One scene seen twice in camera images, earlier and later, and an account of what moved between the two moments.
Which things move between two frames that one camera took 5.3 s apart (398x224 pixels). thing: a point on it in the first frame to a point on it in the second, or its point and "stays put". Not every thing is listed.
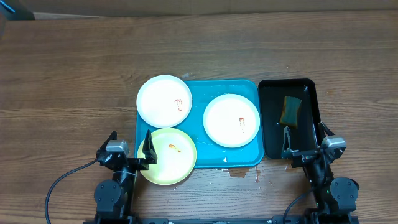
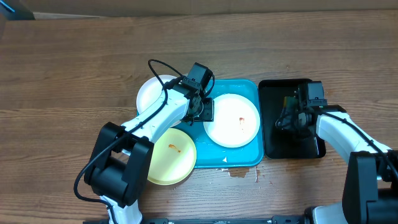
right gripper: x=303 y=156 to x=290 y=124
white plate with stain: x=231 y=121 stays put
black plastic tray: x=290 y=102 stays put
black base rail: x=280 y=219 stays put
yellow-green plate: x=176 y=156 stays put
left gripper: x=150 y=155 to x=209 y=115
